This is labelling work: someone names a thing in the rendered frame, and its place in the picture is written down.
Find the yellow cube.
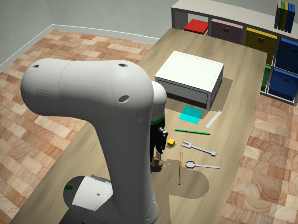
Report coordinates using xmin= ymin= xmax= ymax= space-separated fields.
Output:
xmin=168 ymin=139 xmax=175 ymax=147

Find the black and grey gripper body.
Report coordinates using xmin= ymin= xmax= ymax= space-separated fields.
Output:
xmin=150 ymin=132 xmax=163 ymax=146

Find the grey metal spoon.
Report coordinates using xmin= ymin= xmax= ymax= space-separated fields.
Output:
xmin=185 ymin=161 xmax=220 ymax=168

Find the small white cabinet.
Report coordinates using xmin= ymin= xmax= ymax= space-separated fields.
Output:
xmin=154 ymin=51 xmax=224 ymax=111

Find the grey combination wrench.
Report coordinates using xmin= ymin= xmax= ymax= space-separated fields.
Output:
xmin=182 ymin=141 xmax=216 ymax=156

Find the teal square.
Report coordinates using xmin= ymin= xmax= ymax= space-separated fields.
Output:
xmin=179 ymin=106 xmax=203 ymax=124

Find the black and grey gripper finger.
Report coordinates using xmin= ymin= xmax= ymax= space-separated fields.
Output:
xmin=150 ymin=141 xmax=155 ymax=167
xmin=155 ymin=130 xmax=168 ymax=160

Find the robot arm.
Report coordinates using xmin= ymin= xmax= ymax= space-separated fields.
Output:
xmin=20 ymin=58 xmax=167 ymax=224

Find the white flat bar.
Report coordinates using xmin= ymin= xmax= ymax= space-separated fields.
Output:
xmin=205 ymin=110 xmax=222 ymax=129

